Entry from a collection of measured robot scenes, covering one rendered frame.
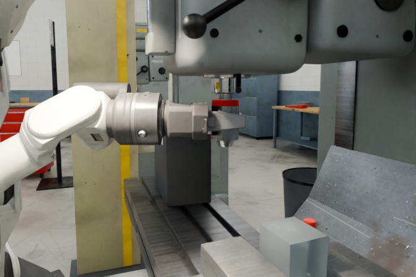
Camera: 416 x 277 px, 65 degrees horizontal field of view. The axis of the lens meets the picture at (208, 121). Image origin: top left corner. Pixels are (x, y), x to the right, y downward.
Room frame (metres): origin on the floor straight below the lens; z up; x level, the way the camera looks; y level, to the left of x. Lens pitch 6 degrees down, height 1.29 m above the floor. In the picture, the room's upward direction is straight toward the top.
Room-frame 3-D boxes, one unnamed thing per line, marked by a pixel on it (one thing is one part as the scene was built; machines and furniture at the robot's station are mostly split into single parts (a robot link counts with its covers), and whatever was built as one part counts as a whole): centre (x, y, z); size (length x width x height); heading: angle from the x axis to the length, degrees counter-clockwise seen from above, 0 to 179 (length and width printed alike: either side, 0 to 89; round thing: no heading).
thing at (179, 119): (0.55, 0.06, 1.23); 0.13 x 0.12 x 0.10; 2
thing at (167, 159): (0.93, 0.08, 1.08); 0.22 x 0.12 x 0.20; 17
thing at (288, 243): (0.36, -0.10, 1.10); 0.06 x 0.05 x 0.06; 23
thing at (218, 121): (0.52, -0.03, 1.23); 0.06 x 0.02 x 0.03; 91
